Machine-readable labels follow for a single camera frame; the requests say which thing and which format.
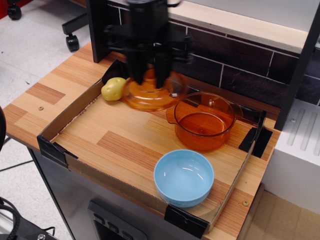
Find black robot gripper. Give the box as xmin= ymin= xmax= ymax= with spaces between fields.
xmin=103 ymin=3 xmax=193 ymax=88

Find orange transparent pot lid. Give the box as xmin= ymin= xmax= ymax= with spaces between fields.
xmin=122 ymin=69 xmax=188 ymax=112

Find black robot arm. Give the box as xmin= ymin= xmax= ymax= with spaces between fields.
xmin=103 ymin=0 xmax=193 ymax=89

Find orange transparent pot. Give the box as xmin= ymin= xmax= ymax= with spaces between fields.
xmin=166 ymin=92 xmax=243 ymax=152

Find cardboard fence with black tape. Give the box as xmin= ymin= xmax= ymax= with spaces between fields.
xmin=35 ymin=61 xmax=280 ymax=240

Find yellow plastic potato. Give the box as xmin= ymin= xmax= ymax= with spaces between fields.
xmin=101 ymin=77 xmax=127 ymax=101

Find black office chair base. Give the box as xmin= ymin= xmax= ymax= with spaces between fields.
xmin=62 ymin=12 xmax=88 ymax=52

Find light blue bowl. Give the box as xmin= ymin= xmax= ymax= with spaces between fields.
xmin=153 ymin=149 xmax=215 ymax=208

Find grey oven control panel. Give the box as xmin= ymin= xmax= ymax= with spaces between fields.
xmin=87 ymin=200 xmax=150 ymax=240

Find black upright post left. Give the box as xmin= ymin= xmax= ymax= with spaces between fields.
xmin=85 ymin=0 xmax=132 ymax=64

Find black upright post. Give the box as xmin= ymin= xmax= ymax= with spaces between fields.
xmin=274 ymin=5 xmax=320 ymax=131
xmin=85 ymin=0 xmax=132 ymax=64

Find black upright post right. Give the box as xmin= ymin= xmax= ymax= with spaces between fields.
xmin=274 ymin=5 xmax=320 ymax=131

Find black cable on floor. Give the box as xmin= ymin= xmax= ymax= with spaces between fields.
xmin=0 ymin=196 xmax=56 ymax=240

